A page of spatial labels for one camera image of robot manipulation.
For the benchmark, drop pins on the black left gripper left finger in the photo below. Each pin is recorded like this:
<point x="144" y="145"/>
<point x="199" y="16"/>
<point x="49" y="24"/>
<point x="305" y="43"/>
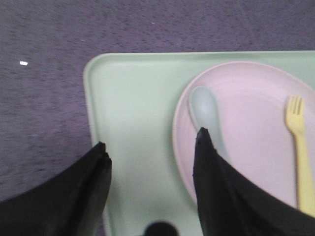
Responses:
<point x="69" y="204"/>

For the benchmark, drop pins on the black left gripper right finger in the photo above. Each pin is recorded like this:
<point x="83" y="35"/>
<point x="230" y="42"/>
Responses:
<point x="231" y="205"/>

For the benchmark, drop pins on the beige round plate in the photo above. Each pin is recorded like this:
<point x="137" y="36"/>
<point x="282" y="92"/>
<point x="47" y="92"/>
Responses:
<point x="251" y="99"/>

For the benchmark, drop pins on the yellow plastic fork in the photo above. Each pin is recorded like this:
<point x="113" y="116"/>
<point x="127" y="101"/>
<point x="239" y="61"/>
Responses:
<point x="294" y="119"/>

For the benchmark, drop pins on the pale blue plastic spoon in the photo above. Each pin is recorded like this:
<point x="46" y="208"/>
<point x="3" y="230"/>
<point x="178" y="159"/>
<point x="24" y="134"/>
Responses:
<point x="204" y="113"/>

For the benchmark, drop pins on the light green plastic tray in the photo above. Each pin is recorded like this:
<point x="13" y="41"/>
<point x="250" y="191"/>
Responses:
<point x="131" y="100"/>

